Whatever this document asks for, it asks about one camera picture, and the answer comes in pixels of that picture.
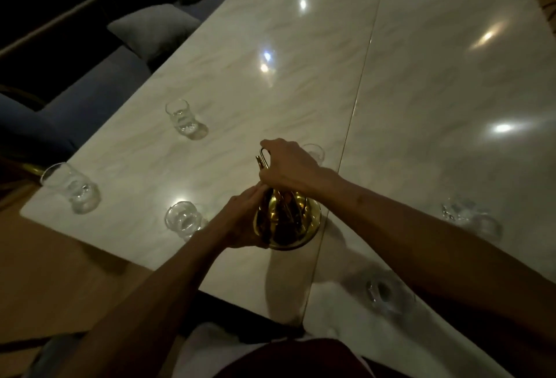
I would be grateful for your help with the person's left hand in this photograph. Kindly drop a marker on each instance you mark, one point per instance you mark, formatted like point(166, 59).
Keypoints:
point(236, 219)

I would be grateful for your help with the person's right hand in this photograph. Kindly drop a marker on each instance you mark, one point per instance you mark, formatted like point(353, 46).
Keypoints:
point(293, 167)

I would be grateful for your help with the person's left fingers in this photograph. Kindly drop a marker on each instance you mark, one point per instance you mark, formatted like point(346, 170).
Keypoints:
point(256, 194)

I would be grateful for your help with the person's right fingers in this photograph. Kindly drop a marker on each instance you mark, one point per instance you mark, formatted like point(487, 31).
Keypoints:
point(267, 147)

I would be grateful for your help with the gold metal teapot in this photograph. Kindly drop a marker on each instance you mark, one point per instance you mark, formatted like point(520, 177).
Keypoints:
point(299, 222)

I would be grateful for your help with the person's left forearm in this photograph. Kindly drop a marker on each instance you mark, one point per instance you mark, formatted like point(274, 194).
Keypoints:
point(147, 308)

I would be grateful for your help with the person's right forearm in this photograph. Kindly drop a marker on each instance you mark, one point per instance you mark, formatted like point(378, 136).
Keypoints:
point(434, 252)

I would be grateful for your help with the clear drinking glass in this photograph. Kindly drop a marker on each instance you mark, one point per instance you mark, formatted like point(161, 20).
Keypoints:
point(471, 217)
point(184, 218)
point(316, 153)
point(74, 186)
point(183, 118)
point(386, 295)

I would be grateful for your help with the grey cushion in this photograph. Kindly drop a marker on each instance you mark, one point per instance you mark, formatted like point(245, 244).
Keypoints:
point(152, 30)

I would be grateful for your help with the person's dark red garment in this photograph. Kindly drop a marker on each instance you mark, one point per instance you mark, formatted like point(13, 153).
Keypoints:
point(295, 360)

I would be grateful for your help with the blue sofa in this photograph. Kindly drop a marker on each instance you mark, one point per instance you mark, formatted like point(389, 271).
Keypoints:
point(82, 91)

